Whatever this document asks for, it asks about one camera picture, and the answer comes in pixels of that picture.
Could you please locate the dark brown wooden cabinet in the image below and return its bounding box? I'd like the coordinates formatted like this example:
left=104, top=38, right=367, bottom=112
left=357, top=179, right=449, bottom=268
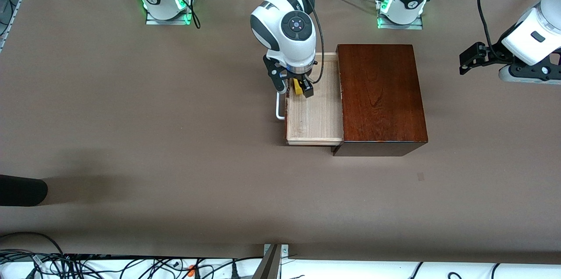
left=332, top=44, right=429, bottom=157

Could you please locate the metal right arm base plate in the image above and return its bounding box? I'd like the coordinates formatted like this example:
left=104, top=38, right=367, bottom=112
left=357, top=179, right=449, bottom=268
left=145, top=0, right=194, bottom=26

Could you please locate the white drawer handle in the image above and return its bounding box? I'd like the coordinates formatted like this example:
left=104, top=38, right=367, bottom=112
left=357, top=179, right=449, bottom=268
left=275, top=92, right=288, bottom=121

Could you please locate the metal bracket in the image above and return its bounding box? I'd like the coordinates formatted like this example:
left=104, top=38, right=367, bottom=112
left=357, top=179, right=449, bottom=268
left=253, top=244, right=290, bottom=279

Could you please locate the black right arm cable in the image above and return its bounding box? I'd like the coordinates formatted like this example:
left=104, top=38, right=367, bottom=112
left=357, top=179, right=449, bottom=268
left=131, top=0, right=326, bottom=84

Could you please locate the black cylindrical object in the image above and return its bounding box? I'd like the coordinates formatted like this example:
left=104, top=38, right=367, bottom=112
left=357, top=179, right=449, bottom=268
left=0, top=174, right=48, bottom=207

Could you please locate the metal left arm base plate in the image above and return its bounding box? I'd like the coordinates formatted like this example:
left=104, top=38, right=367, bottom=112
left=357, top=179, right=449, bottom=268
left=376, top=0, right=424, bottom=30

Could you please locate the light wooden drawer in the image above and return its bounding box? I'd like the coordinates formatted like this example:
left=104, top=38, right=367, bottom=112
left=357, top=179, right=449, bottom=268
left=284, top=53, right=345, bottom=146

